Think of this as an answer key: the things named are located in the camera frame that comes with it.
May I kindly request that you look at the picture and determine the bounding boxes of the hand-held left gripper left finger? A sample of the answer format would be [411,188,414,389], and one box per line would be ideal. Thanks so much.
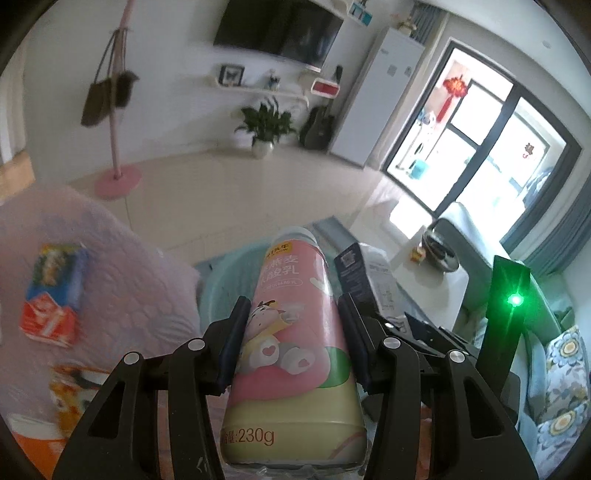
[52,295,253,480]

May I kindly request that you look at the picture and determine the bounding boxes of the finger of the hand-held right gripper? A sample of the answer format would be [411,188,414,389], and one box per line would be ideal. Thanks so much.
[383,312,472,357]

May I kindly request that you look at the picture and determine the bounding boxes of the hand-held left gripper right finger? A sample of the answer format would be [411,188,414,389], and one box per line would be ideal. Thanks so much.
[338,292,539,480]

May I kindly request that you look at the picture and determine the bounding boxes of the pink yogurt drink bottle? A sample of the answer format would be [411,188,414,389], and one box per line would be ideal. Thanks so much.
[221,226,371,474]

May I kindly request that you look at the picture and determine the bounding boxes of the black and white carton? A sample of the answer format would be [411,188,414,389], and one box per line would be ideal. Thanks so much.
[334,242,403,325]

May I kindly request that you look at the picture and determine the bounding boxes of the teal plastic basin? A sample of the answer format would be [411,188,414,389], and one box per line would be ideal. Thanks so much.
[196,244,278,334]

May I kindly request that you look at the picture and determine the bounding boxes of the white coffee table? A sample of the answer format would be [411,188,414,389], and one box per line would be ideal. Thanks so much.
[392,230,468,326]

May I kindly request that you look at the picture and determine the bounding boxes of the floral cushion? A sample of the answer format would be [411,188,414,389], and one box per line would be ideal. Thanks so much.
[534,324,591,463]

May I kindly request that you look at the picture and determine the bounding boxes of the metal bowl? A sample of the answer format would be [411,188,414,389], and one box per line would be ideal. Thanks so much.
[422,227,461,271]

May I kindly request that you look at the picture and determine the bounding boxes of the grey green sofa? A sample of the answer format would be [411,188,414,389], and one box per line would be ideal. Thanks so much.
[433,202,565,334]

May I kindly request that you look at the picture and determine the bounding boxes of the grey curtain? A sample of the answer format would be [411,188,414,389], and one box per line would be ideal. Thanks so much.
[502,152,591,278]

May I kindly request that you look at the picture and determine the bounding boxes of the grey blue rug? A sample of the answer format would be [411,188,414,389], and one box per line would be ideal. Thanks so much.
[302,213,354,252]

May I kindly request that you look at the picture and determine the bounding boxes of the orange snack packet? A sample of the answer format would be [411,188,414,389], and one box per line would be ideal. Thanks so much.
[50,364,110,435]

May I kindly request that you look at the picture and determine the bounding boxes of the blue and red snack packet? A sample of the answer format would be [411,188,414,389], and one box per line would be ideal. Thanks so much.
[19,243,91,348]

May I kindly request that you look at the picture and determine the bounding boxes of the black framed glass door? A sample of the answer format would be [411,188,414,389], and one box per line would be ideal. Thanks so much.
[383,40,583,214]

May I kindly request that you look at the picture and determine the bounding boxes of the pink coat stand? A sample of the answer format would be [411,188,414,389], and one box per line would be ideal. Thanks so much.
[95,0,143,200]

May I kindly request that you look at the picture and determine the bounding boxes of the white and orange cup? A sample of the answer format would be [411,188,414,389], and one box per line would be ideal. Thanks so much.
[8,412,71,463]

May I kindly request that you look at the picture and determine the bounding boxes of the black guitar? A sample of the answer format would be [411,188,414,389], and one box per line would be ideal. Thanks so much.
[300,104,336,150]

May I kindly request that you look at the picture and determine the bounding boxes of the potted green plant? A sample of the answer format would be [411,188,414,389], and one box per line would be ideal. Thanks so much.
[233,98,297,159]

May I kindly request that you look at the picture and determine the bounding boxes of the white standing air conditioner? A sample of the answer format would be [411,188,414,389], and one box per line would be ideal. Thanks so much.
[328,26,428,168]

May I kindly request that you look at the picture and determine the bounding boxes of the red hanging knot ornament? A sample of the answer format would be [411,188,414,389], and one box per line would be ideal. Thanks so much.
[442,76,468,119]

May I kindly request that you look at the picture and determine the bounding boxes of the red and white tissue box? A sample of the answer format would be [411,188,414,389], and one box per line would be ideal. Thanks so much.
[310,78,342,98]

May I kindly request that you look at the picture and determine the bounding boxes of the brown hanging bag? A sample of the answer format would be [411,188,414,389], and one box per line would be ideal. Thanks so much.
[81,32,117,128]

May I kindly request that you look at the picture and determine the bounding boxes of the dark furry hanging bag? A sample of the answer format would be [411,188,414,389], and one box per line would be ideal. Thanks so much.
[111,69,140,110]

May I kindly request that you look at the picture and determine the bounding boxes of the black picture frame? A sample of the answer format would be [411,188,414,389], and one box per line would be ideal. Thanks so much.
[218,64,246,88]

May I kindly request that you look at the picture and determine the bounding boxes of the black wall television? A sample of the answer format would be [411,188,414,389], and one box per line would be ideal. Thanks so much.
[213,0,345,70]

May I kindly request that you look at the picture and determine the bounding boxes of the white high wall shelf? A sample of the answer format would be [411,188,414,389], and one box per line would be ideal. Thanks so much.
[318,0,376,27]

